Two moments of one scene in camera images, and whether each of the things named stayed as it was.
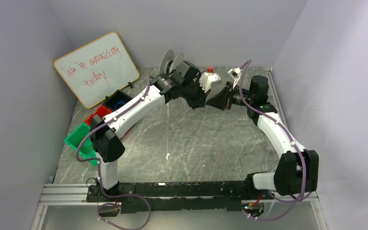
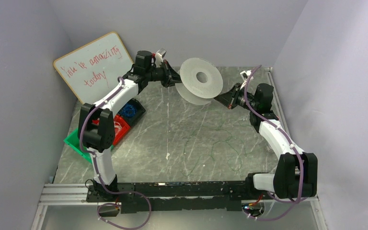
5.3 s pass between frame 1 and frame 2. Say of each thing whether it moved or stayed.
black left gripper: moved
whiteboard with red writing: stayed
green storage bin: stayed
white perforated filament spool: moved
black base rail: stayed
